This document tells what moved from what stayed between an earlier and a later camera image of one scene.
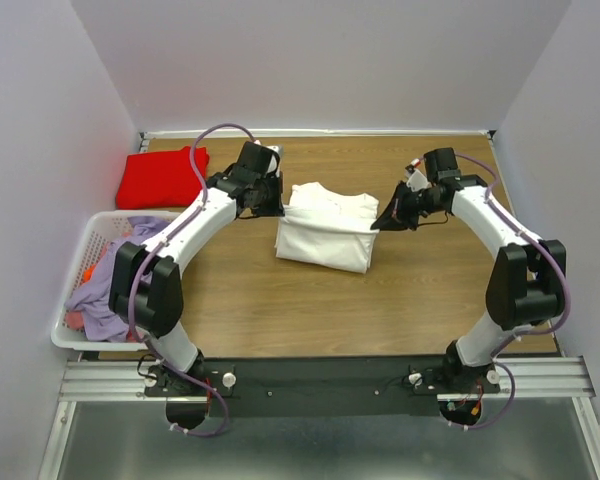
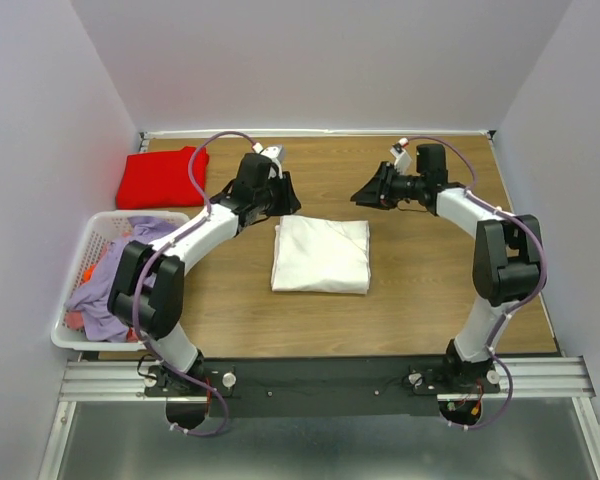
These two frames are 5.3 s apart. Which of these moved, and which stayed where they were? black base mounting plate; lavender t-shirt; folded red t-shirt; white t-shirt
Moved: white t-shirt
Stayed: black base mounting plate; lavender t-shirt; folded red t-shirt
